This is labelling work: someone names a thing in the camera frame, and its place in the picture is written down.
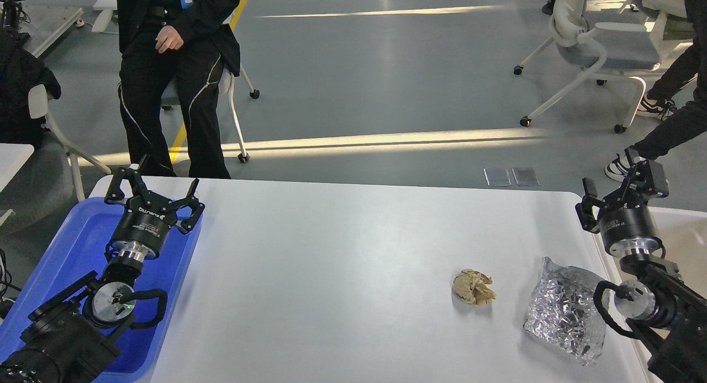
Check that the left metal floor plate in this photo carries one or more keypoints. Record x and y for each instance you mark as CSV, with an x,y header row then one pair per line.
x,y
497,177

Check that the blue plastic tray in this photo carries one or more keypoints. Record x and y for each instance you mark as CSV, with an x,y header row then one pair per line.
x,y
77,249

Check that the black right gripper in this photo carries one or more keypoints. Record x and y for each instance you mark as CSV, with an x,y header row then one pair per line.
x,y
627,227

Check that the crinkled silver foil bag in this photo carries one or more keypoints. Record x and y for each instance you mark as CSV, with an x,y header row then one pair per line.
x,y
562,315

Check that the white side table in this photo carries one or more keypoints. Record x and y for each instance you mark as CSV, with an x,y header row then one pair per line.
x,y
13,157

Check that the grey chair with black coat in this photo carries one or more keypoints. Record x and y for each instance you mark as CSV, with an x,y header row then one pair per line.
x,y
50,176

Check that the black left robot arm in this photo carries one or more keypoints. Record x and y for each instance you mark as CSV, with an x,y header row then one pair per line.
x,y
102,297

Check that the white grey office chair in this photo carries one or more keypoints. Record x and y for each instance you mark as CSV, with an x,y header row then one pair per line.
x,y
612,45

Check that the right metal floor plate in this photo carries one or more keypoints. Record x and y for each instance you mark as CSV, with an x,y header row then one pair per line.
x,y
525,176

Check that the metal floor plate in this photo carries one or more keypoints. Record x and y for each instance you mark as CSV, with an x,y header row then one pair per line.
x,y
525,176
497,177

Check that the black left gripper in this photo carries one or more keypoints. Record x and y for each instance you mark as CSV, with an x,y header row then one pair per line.
x,y
142,226

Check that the crumpled brown paper ball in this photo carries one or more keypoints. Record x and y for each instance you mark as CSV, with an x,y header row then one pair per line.
x,y
471,286

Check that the seated person in black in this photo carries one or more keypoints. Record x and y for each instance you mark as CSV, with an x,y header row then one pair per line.
x,y
185,42

